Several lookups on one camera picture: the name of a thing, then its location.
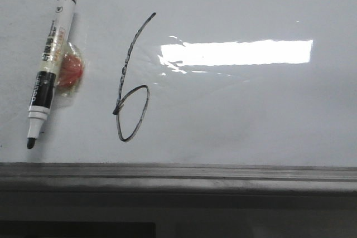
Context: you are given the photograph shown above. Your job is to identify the grey aluminium whiteboard tray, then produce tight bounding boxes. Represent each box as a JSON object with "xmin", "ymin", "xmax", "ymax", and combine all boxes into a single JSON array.
[{"xmin": 1, "ymin": 163, "xmax": 356, "ymax": 195}]

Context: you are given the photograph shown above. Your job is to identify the clear adhesive tape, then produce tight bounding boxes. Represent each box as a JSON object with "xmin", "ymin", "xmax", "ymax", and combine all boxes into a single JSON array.
[{"xmin": 52, "ymin": 12, "xmax": 86, "ymax": 110}]

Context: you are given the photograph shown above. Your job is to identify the white whiteboard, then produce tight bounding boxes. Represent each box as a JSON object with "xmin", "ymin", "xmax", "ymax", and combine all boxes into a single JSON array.
[{"xmin": 1, "ymin": 0, "xmax": 356, "ymax": 167}]

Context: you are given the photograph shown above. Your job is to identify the black handwritten number six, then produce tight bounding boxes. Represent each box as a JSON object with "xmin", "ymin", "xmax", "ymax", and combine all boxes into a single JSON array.
[{"xmin": 112, "ymin": 12, "xmax": 156, "ymax": 143}]

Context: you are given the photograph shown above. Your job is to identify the black white whiteboard marker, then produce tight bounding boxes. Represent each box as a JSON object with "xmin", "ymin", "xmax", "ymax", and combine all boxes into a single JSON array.
[{"xmin": 27, "ymin": 0, "xmax": 76, "ymax": 149}]

